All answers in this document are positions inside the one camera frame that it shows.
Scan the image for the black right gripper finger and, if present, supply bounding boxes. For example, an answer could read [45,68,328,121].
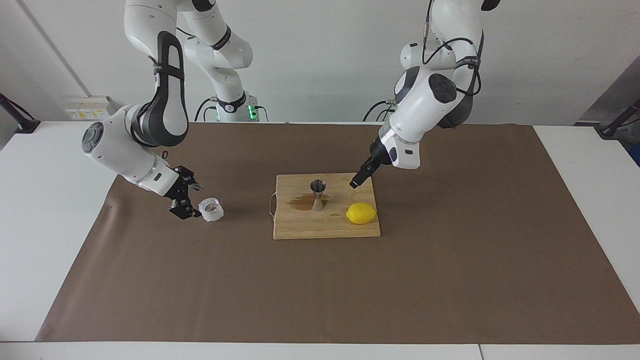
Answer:
[168,197,203,221]
[181,166,205,193]

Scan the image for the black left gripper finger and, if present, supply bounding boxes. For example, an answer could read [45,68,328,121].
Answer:
[349,169,371,190]

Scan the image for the small clear crinkled cup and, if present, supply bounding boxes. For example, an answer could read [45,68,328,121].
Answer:
[198,197,225,223]

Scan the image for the steel double jigger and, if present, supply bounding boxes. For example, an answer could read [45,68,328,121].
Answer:
[310,179,327,212]

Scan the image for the yellow lemon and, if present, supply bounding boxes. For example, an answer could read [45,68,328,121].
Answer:
[346,202,378,225]

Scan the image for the wooden cutting board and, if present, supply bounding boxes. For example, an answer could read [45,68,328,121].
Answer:
[270,172,382,241]

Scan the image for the brown paper table mat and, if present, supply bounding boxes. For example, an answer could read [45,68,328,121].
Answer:
[35,122,640,346]

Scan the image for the black clamp stand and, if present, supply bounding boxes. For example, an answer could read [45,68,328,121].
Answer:
[595,97,640,140]
[0,92,42,134]

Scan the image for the black left base cables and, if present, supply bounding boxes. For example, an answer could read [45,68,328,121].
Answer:
[362,99,399,122]

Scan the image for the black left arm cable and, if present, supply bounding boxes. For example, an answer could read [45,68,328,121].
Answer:
[421,0,484,98]

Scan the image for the white wall socket box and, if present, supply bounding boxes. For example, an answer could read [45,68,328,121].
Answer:
[65,96,117,121]

